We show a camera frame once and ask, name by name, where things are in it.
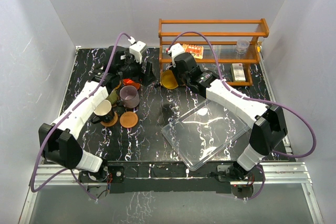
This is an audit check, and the wooden shelf rack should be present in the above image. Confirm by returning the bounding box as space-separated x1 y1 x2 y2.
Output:
158 18 269 86

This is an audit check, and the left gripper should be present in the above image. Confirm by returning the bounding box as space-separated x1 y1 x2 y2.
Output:
118 52 156 87

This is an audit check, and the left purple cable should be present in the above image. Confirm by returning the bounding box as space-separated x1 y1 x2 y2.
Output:
30 32 134 201

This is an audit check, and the pale green mug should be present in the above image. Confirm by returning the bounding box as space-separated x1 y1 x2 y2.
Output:
106 90 121 108

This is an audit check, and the aluminium frame rail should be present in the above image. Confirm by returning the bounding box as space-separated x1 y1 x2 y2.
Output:
19 162 323 223

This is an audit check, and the yellow mug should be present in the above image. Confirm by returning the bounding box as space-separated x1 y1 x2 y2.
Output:
160 70 179 89

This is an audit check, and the light wooden coaster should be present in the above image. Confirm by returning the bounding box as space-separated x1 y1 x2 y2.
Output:
100 112 118 127
120 111 139 128

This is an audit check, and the white and red box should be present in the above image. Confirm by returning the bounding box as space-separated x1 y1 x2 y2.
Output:
231 63 246 82

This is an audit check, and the orange mug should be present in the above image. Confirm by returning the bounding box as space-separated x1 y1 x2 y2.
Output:
123 79 141 90

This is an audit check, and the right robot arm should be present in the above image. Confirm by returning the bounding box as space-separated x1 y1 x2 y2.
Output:
170 52 288 180

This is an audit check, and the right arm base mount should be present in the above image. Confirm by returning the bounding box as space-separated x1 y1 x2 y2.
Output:
207 163 266 202

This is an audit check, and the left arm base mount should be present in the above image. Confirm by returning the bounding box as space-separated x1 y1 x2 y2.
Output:
75 163 125 201

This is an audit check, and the purple cable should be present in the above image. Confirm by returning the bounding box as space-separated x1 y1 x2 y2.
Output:
30 32 134 201
169 31 317 200

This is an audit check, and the orange snack packet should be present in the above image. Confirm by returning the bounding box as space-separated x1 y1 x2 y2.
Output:
182 44 204 59

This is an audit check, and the purple mug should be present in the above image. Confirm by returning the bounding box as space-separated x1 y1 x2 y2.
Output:
119 86 140 109

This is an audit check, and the clear plastic cup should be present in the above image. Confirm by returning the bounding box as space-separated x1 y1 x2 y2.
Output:
235 39 250 54

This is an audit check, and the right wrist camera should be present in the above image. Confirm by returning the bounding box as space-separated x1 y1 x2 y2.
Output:
166 43 185 67

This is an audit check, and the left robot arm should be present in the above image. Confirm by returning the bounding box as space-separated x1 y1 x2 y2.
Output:
38 41 155 182

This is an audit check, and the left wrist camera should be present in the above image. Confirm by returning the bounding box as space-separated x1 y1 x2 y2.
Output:
129 41 148 64

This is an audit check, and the black and white mug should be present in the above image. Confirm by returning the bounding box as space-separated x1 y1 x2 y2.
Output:
90 100 114 124

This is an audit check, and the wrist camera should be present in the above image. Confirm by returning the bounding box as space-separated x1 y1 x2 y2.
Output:
166 43 185 67
129 41 148 64

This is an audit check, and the clear plastic tray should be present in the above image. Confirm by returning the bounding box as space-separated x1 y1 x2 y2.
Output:
162 99 249 171

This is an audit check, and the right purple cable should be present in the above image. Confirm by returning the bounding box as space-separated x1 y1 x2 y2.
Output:
169 31 317 200

